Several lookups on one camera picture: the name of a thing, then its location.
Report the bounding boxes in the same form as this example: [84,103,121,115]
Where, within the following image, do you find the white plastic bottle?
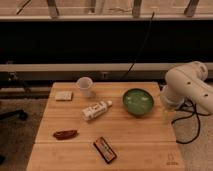
[82,101,112,121]

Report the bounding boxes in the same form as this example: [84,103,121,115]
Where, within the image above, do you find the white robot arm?
[160,61,213,124]

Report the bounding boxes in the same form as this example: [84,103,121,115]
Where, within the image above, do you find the green ceramic bowl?
[122,88,154,117]

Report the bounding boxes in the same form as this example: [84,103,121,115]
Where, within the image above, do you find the dark candy bar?
[93,137,117,164]

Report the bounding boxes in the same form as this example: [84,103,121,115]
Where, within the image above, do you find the wooden table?
[27,82,185,171]

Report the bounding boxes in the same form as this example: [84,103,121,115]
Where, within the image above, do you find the clear plastic cup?
[76,77,93,98]

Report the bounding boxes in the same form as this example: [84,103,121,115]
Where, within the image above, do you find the white sponge block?
[55,91,73,101]

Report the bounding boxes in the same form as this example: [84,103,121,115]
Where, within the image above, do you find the black office chair base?
[0,110,28,120]

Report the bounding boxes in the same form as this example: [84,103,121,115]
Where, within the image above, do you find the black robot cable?
[171,99,212,145]

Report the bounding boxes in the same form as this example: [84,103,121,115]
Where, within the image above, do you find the black hanging cable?
[121,11,156,81]

